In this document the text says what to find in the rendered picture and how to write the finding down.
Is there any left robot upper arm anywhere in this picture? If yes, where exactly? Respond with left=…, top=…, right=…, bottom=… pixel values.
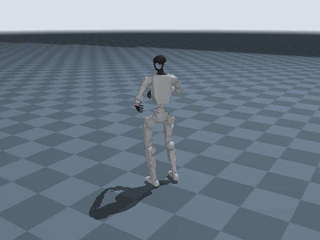
left=136, top=76, right=153, bottom=102

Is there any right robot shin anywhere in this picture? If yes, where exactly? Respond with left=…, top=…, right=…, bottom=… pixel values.
left=166, top=141, right=177, bottom=175

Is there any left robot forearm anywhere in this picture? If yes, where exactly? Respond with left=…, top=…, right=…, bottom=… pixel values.
left=134, top=94, right=141, bottom=107

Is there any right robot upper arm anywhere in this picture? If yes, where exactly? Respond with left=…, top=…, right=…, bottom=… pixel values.
left=171, top=74, right=183, bottom=94

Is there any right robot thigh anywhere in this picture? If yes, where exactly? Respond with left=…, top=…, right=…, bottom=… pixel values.
left=163, top=113, right=176, bottom=151

